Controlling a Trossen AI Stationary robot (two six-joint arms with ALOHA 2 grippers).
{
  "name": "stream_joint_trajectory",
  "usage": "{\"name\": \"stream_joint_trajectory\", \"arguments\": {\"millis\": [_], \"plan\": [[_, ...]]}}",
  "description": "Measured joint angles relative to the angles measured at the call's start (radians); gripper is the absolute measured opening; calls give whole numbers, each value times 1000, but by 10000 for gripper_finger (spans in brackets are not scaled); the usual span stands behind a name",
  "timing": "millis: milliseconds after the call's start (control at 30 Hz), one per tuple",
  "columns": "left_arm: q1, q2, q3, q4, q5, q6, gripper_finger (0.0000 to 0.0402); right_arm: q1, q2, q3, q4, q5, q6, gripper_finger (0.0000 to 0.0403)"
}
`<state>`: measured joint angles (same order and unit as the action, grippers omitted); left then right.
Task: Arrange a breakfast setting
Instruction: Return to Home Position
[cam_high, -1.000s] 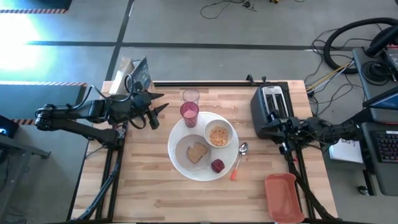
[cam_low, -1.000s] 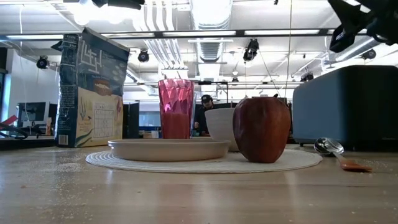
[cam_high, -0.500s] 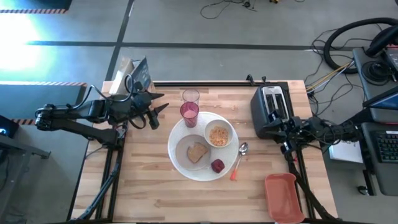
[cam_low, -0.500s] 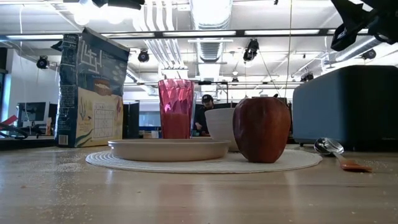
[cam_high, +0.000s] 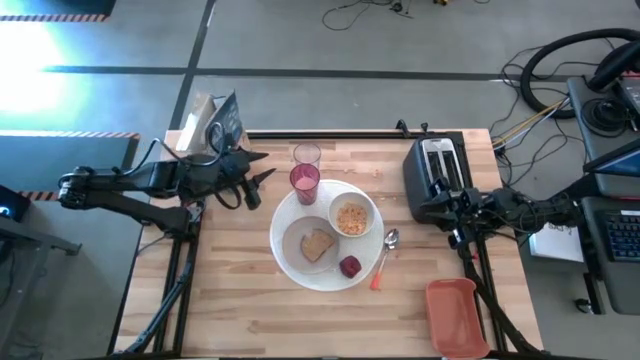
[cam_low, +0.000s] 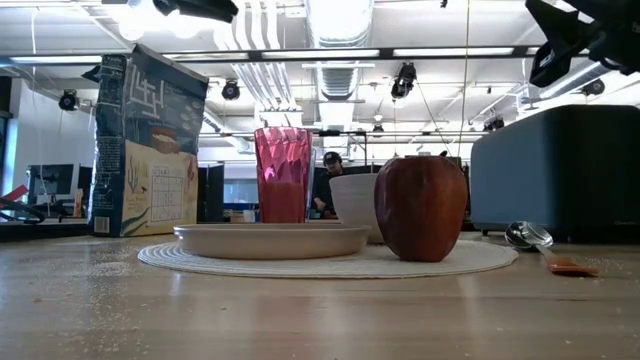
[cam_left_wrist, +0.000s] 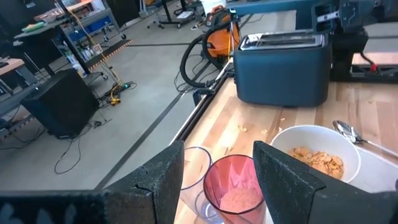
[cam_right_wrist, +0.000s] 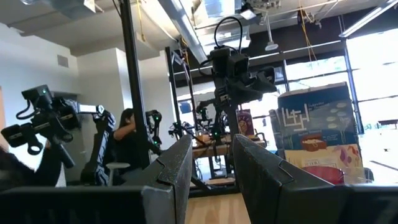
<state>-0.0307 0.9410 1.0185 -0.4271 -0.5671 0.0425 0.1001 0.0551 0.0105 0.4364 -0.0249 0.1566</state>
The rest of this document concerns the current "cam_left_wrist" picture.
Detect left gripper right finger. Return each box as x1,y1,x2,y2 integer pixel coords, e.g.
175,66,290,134
252,140,373,224

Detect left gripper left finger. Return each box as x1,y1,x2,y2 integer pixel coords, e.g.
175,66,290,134
104,140,185,224

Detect pink faceted plastic tumbler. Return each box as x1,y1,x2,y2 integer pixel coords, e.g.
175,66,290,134
203,154,268,224

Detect white ceramic bowl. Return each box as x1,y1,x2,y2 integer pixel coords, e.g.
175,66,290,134
269,124,362,184

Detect spoon with pink handle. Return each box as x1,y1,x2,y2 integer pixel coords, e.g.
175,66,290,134
332,119,398,159

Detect white woven round placemat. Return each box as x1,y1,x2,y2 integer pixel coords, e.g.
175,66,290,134
349,146,398,194

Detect clear plastic tumbler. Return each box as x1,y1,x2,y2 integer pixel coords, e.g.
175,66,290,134
178,146,224,224

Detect golden cereal flakes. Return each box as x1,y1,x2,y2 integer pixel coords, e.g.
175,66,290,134
289,146,345,180

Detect black two-slot toaster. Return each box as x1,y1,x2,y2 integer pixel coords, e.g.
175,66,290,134
233,30,333,108

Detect black cube-shaped case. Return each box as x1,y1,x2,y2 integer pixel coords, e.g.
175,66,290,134
20,68,100,140

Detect hazard-striped floor strip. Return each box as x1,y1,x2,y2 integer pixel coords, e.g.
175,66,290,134
88,39,134,72

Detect orange shop vacuum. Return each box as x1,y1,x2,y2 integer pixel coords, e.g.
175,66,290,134
203,4,243,62

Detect office chair base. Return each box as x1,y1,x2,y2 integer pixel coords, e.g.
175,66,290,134
146,0,201,29

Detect blue-drawer workshop cart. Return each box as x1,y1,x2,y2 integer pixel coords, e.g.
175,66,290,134
62,0,128,43

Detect black workbench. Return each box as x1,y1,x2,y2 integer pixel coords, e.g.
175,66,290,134
14,17,93,77

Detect wooden desk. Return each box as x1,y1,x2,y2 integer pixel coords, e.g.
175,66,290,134
0,57,38,96

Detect yellow floor cable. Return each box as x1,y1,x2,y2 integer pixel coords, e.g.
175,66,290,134
67,7,123,106

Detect thin black floor cable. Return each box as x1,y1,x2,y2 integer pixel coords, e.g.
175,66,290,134
54,119,105,175

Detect thick black hose loop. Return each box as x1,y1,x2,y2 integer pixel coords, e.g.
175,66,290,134
179,20,233,88

